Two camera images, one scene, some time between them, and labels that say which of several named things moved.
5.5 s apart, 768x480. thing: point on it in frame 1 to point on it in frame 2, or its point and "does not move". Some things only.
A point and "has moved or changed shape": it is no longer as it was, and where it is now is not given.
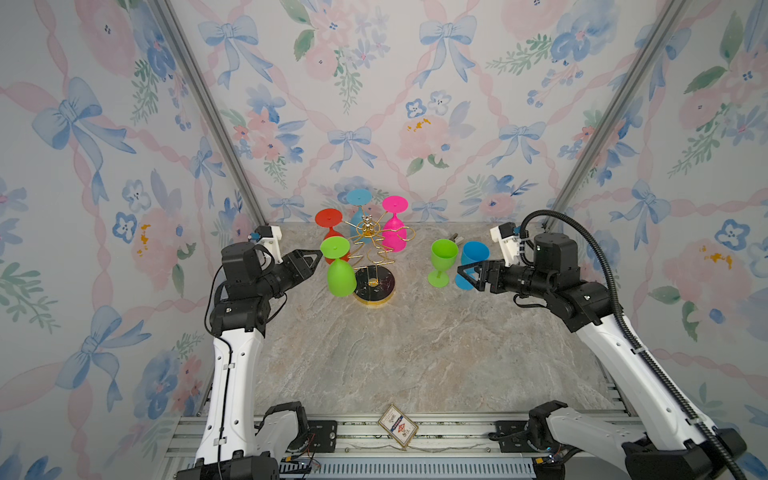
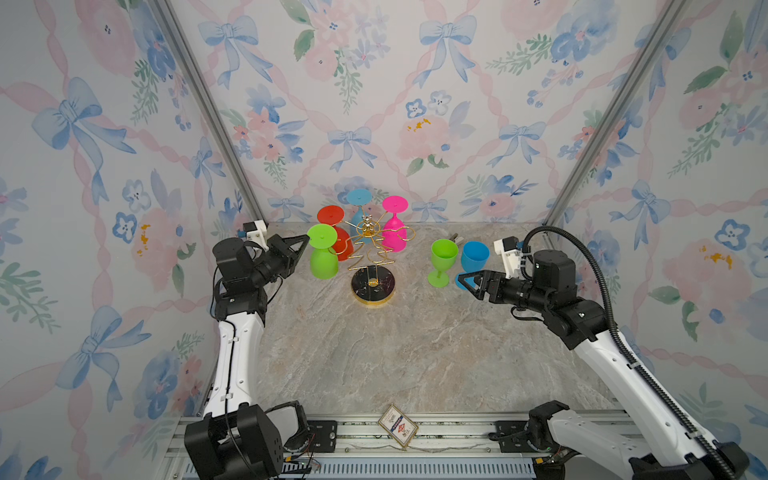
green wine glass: (341, 277) has moved or changed shape
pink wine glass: (394, 234) does not move
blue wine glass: (471, 252) does not move
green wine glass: (444, 254) does not move
